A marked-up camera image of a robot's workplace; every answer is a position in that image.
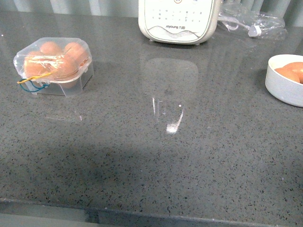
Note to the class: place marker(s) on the clear plastic egg box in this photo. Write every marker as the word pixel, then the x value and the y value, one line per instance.
pixel 67 88

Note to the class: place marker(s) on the brown top egg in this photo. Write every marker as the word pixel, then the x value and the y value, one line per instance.
pixel 63 68

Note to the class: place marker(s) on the brown egg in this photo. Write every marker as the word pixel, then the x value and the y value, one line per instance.
pixel 289 74
pixel 295 67
pixel 301 77
pixel 63 68

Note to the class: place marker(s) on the brown egg back right box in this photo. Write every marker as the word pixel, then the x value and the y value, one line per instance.
pixel 76 51

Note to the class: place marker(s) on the brown egg box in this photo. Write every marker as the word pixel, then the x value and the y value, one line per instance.
pixel 33 64
pixel 50 48
pixel 76 51

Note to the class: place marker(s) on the brown egg back left box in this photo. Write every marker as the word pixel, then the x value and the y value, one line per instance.
pixel 50 48

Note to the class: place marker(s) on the brown egg front left box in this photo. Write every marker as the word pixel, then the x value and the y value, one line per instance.
pixel 33 64

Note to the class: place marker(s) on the brown egg left in bowl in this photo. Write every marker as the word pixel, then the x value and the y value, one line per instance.
pixel 289 74

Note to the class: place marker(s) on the brown egg back in bowl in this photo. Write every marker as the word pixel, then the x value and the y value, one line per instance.
pixel 295 67

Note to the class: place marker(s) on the brown egg front in bowl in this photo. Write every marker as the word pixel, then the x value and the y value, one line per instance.
pixel 301 77

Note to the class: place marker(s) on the white Joyoung soymilk maker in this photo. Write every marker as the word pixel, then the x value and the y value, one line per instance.
pixel 185 22

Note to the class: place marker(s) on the blue twist tie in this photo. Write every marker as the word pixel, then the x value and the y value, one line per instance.
pixel 30 86

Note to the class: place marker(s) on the clear plastic bag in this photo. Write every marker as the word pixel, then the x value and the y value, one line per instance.
pixel 238 20

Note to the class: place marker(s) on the yellow twist tie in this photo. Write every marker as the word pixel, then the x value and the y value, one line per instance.
pixel 46 75

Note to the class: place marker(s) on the white ceramic bowl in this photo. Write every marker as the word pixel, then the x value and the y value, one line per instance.
pixel 280 87

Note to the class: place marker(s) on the grey curtain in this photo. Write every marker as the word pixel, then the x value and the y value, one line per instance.
pixel 290 10

